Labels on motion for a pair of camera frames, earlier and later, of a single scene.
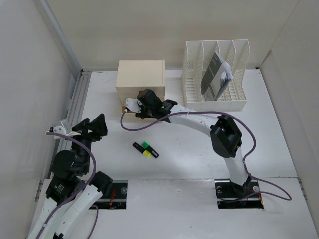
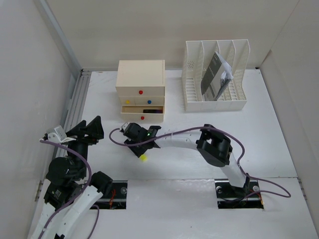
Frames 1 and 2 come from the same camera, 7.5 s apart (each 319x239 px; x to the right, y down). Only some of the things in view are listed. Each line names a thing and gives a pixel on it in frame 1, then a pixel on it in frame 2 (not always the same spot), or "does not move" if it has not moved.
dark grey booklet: x=216 y=78 does not move
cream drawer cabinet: x=134 y=75 does not move
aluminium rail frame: x=75 y=109 does not move
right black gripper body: x=145 y=112 → x=138 y=150
